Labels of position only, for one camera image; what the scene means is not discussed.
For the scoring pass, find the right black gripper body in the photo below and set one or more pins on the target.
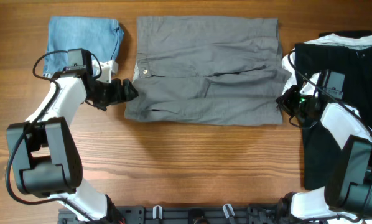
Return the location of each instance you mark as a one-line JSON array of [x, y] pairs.
[[295, 104]]

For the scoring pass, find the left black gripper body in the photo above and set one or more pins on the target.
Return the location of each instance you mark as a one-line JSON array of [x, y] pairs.
[[109, 93]]

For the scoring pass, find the grey shorts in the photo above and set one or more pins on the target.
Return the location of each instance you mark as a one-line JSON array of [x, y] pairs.
[[208, 70]]

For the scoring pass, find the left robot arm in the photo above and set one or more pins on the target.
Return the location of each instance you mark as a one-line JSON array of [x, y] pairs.
[[44, 164]]

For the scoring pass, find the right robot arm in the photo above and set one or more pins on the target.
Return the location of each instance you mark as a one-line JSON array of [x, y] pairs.
[[348, 193]]

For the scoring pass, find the folded blue denim shorts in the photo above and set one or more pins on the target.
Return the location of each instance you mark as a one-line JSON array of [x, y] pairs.
[[100, 36]]

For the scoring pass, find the black garment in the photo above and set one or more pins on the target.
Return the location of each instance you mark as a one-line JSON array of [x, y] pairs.
[[340, 63]]

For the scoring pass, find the black mounting rail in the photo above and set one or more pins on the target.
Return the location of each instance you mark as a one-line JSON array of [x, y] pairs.
[[251, 214]]

